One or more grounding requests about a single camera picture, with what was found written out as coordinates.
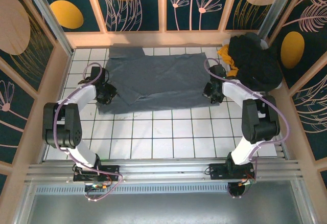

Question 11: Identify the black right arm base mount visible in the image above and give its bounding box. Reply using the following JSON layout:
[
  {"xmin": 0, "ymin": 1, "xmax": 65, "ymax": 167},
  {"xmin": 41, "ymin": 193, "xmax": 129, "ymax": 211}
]
[{"xmin": 208, "ymin": 161, "xmax": 256, "ymax": 181}]

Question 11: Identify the grey t-shirt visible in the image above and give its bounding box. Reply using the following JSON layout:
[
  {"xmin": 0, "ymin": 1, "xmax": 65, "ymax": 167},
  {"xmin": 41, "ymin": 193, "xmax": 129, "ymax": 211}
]
[{"xmin": 96, "ymin": 44, "xmax": 218, "ymax": 115}]

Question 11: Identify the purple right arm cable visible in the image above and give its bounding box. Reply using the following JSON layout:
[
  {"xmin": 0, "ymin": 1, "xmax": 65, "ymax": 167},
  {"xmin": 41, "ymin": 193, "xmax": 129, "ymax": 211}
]
[{"xmin": 203, "ymin": 57, "xmax": 291, "ymax": 199}]

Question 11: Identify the small board with wires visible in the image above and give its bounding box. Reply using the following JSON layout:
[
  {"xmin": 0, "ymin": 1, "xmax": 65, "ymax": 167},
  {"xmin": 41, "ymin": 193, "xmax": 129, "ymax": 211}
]
[
  {"xmin": 227, "ymin": 176, "xmax": 256, "ymax": 199},
  {"xmin": 85, "ymin": 182, "xmax": 113, "ymax": 192}
]

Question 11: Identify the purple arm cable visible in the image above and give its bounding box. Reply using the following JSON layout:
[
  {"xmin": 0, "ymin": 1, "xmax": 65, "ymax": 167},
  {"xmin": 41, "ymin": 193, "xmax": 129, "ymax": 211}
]
[
  {"xmin": 54, "ymin": 62, "xmax": 124, "ymax": 201},
  {"xmin": 203, "ymin": 57, "xmax": 291, "ymax": 199}
]

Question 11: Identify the black t-shirt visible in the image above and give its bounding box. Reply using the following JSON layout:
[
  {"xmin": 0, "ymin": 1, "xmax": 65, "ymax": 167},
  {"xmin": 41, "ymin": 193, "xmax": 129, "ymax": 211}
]
[{"xmin": 228, "ymin": 33, "xmax": 283, "ymax": 92}]

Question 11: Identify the slotted grey cable duct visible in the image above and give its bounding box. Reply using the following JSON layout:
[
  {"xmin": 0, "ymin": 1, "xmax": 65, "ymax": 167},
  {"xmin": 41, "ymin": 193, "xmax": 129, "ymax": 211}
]
[{"xmin": 35, "ymin": 184, "xmax": 298, "ymax": 196}]

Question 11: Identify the aluminium corner post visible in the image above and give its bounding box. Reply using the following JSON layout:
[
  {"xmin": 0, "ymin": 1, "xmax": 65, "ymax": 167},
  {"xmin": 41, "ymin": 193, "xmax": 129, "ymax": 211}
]
[
  {"xmin": 21, "ymin": 0, "xmax": 75, "ymax": 56},
  {"xmin": 256, "ymin": 0, "xmax": 299, "ymax": 39}
]

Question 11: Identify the grey metal shelf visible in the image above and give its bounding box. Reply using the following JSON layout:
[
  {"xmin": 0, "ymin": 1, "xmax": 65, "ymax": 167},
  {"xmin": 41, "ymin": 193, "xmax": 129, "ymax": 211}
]
[{"xmin": 15, "ymin": 180, "xmax": 315, "ymax": 224}]

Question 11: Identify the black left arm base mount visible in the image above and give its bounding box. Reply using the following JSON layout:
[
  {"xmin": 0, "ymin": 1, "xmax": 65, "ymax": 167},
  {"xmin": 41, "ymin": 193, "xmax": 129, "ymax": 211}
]
[{"xmin": 73, "ymin": 164, "xmax": 121, "ymax": 183}]

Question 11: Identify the yellow t-shirt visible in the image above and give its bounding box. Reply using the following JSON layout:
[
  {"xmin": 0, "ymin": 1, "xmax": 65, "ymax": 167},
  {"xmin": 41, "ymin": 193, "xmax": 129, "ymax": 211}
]
[{"xmin": 217, "ymin": 44, "xmax": 241, "ymax": 78}]

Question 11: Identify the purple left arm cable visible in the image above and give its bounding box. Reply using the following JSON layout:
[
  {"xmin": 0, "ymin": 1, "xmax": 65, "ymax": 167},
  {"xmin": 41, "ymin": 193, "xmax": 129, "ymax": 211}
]
[{"xmin": 54, "ymin": 62, "xmax": 124, "ymax": 201}]

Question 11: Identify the aluminium frame rail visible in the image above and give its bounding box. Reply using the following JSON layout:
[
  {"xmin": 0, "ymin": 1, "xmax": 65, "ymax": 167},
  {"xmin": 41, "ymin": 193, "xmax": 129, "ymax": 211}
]
[{"xmin": 27, "ymin": 159, "xmax": 306, "ymax": 184}]

